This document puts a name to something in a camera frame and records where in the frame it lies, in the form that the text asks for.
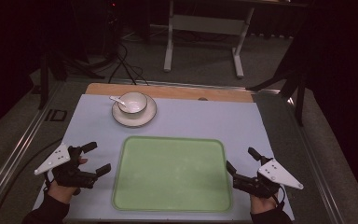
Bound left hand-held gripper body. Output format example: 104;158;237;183
34;143;98;189

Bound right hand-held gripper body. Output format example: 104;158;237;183
232;158;305;200

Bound person's right hand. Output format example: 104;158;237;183
250;195;281;216

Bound person's left hand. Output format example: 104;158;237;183
48;158;89;205

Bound white saucer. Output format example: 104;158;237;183
111;92;158;129

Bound white spoon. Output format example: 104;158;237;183
109;95;129;108

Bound light blue table mat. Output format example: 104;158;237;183
32;92;296;222

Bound green tray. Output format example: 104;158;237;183
111;135;234;214

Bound white bowl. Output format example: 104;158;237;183
117;91;149;116

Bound black metal stand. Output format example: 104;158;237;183
247;60;310;128
37;50;106;110

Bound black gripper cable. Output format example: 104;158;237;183
272;184;287;207

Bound metal floor rail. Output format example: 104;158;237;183
0;83;63;217
283;94;347;224

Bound black floor cables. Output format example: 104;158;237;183
107;41;150;87

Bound white metal desk frame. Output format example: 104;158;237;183
163;0;256;79

